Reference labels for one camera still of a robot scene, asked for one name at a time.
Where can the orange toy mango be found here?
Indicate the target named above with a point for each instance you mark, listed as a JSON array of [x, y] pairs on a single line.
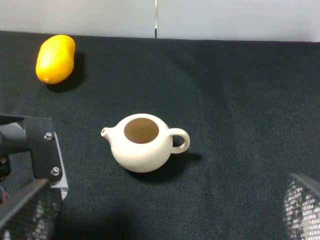
[[56, 59]]

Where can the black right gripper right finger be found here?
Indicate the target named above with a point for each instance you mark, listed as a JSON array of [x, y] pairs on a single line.
[[301, 208]]

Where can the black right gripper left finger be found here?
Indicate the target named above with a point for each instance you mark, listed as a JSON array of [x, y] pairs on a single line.
[[31, 213]]

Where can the cream ceramic teapot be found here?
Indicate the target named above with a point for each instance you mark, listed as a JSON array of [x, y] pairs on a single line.
[[142, 142]]

